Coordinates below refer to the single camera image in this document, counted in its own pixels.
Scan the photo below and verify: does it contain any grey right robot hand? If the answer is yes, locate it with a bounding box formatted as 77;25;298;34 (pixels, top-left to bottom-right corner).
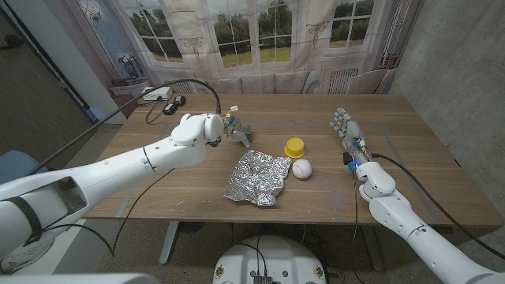
329;107;366;153

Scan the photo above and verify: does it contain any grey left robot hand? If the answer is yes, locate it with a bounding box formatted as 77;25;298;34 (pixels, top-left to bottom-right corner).
223;113;253;149

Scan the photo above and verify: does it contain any aluminum foil sheet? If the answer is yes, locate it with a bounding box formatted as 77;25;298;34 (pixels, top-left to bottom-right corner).
223;149;293;207

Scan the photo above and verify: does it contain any yellow plastic cup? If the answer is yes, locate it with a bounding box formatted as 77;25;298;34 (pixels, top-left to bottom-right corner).
283;136;306;159

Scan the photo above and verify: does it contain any white ball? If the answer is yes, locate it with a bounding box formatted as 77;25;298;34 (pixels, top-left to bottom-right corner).
291;158;313;181

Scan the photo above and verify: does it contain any white power strip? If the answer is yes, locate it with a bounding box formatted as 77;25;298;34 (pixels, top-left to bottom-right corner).
140;86;174;102

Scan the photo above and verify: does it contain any printed window scene backdrop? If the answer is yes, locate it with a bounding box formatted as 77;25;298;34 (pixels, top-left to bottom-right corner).
43;0;425;119

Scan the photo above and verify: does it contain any grey metal table leg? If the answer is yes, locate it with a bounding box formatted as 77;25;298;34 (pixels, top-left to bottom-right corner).
361;225;386;273
159;220;181;266

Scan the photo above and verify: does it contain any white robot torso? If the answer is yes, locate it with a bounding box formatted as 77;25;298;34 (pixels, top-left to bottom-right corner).
211;235;327;284

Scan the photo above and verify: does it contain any blue chair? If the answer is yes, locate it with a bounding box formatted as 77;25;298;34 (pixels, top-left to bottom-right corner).
0;149;48;186

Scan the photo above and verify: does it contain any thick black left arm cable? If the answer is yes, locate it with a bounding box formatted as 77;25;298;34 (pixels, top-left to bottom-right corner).
27;78;222;177

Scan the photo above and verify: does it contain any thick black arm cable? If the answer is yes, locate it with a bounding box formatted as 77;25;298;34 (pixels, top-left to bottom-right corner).
370;152;505;261
27;78;222;177

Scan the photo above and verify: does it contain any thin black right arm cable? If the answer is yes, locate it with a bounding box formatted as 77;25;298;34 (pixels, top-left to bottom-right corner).
350;169;361;284

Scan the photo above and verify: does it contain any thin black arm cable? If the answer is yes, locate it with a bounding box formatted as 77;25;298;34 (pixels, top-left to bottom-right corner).
350;169;361;284
39;168;175;258

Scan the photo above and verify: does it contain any thin black adapter cord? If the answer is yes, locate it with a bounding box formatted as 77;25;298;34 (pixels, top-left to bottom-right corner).
144;97;169;125

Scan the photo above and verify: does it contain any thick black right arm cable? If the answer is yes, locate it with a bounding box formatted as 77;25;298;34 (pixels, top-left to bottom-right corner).
370;152;505;261

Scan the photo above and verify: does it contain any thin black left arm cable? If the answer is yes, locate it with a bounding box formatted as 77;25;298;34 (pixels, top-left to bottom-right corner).
39;168;175;258

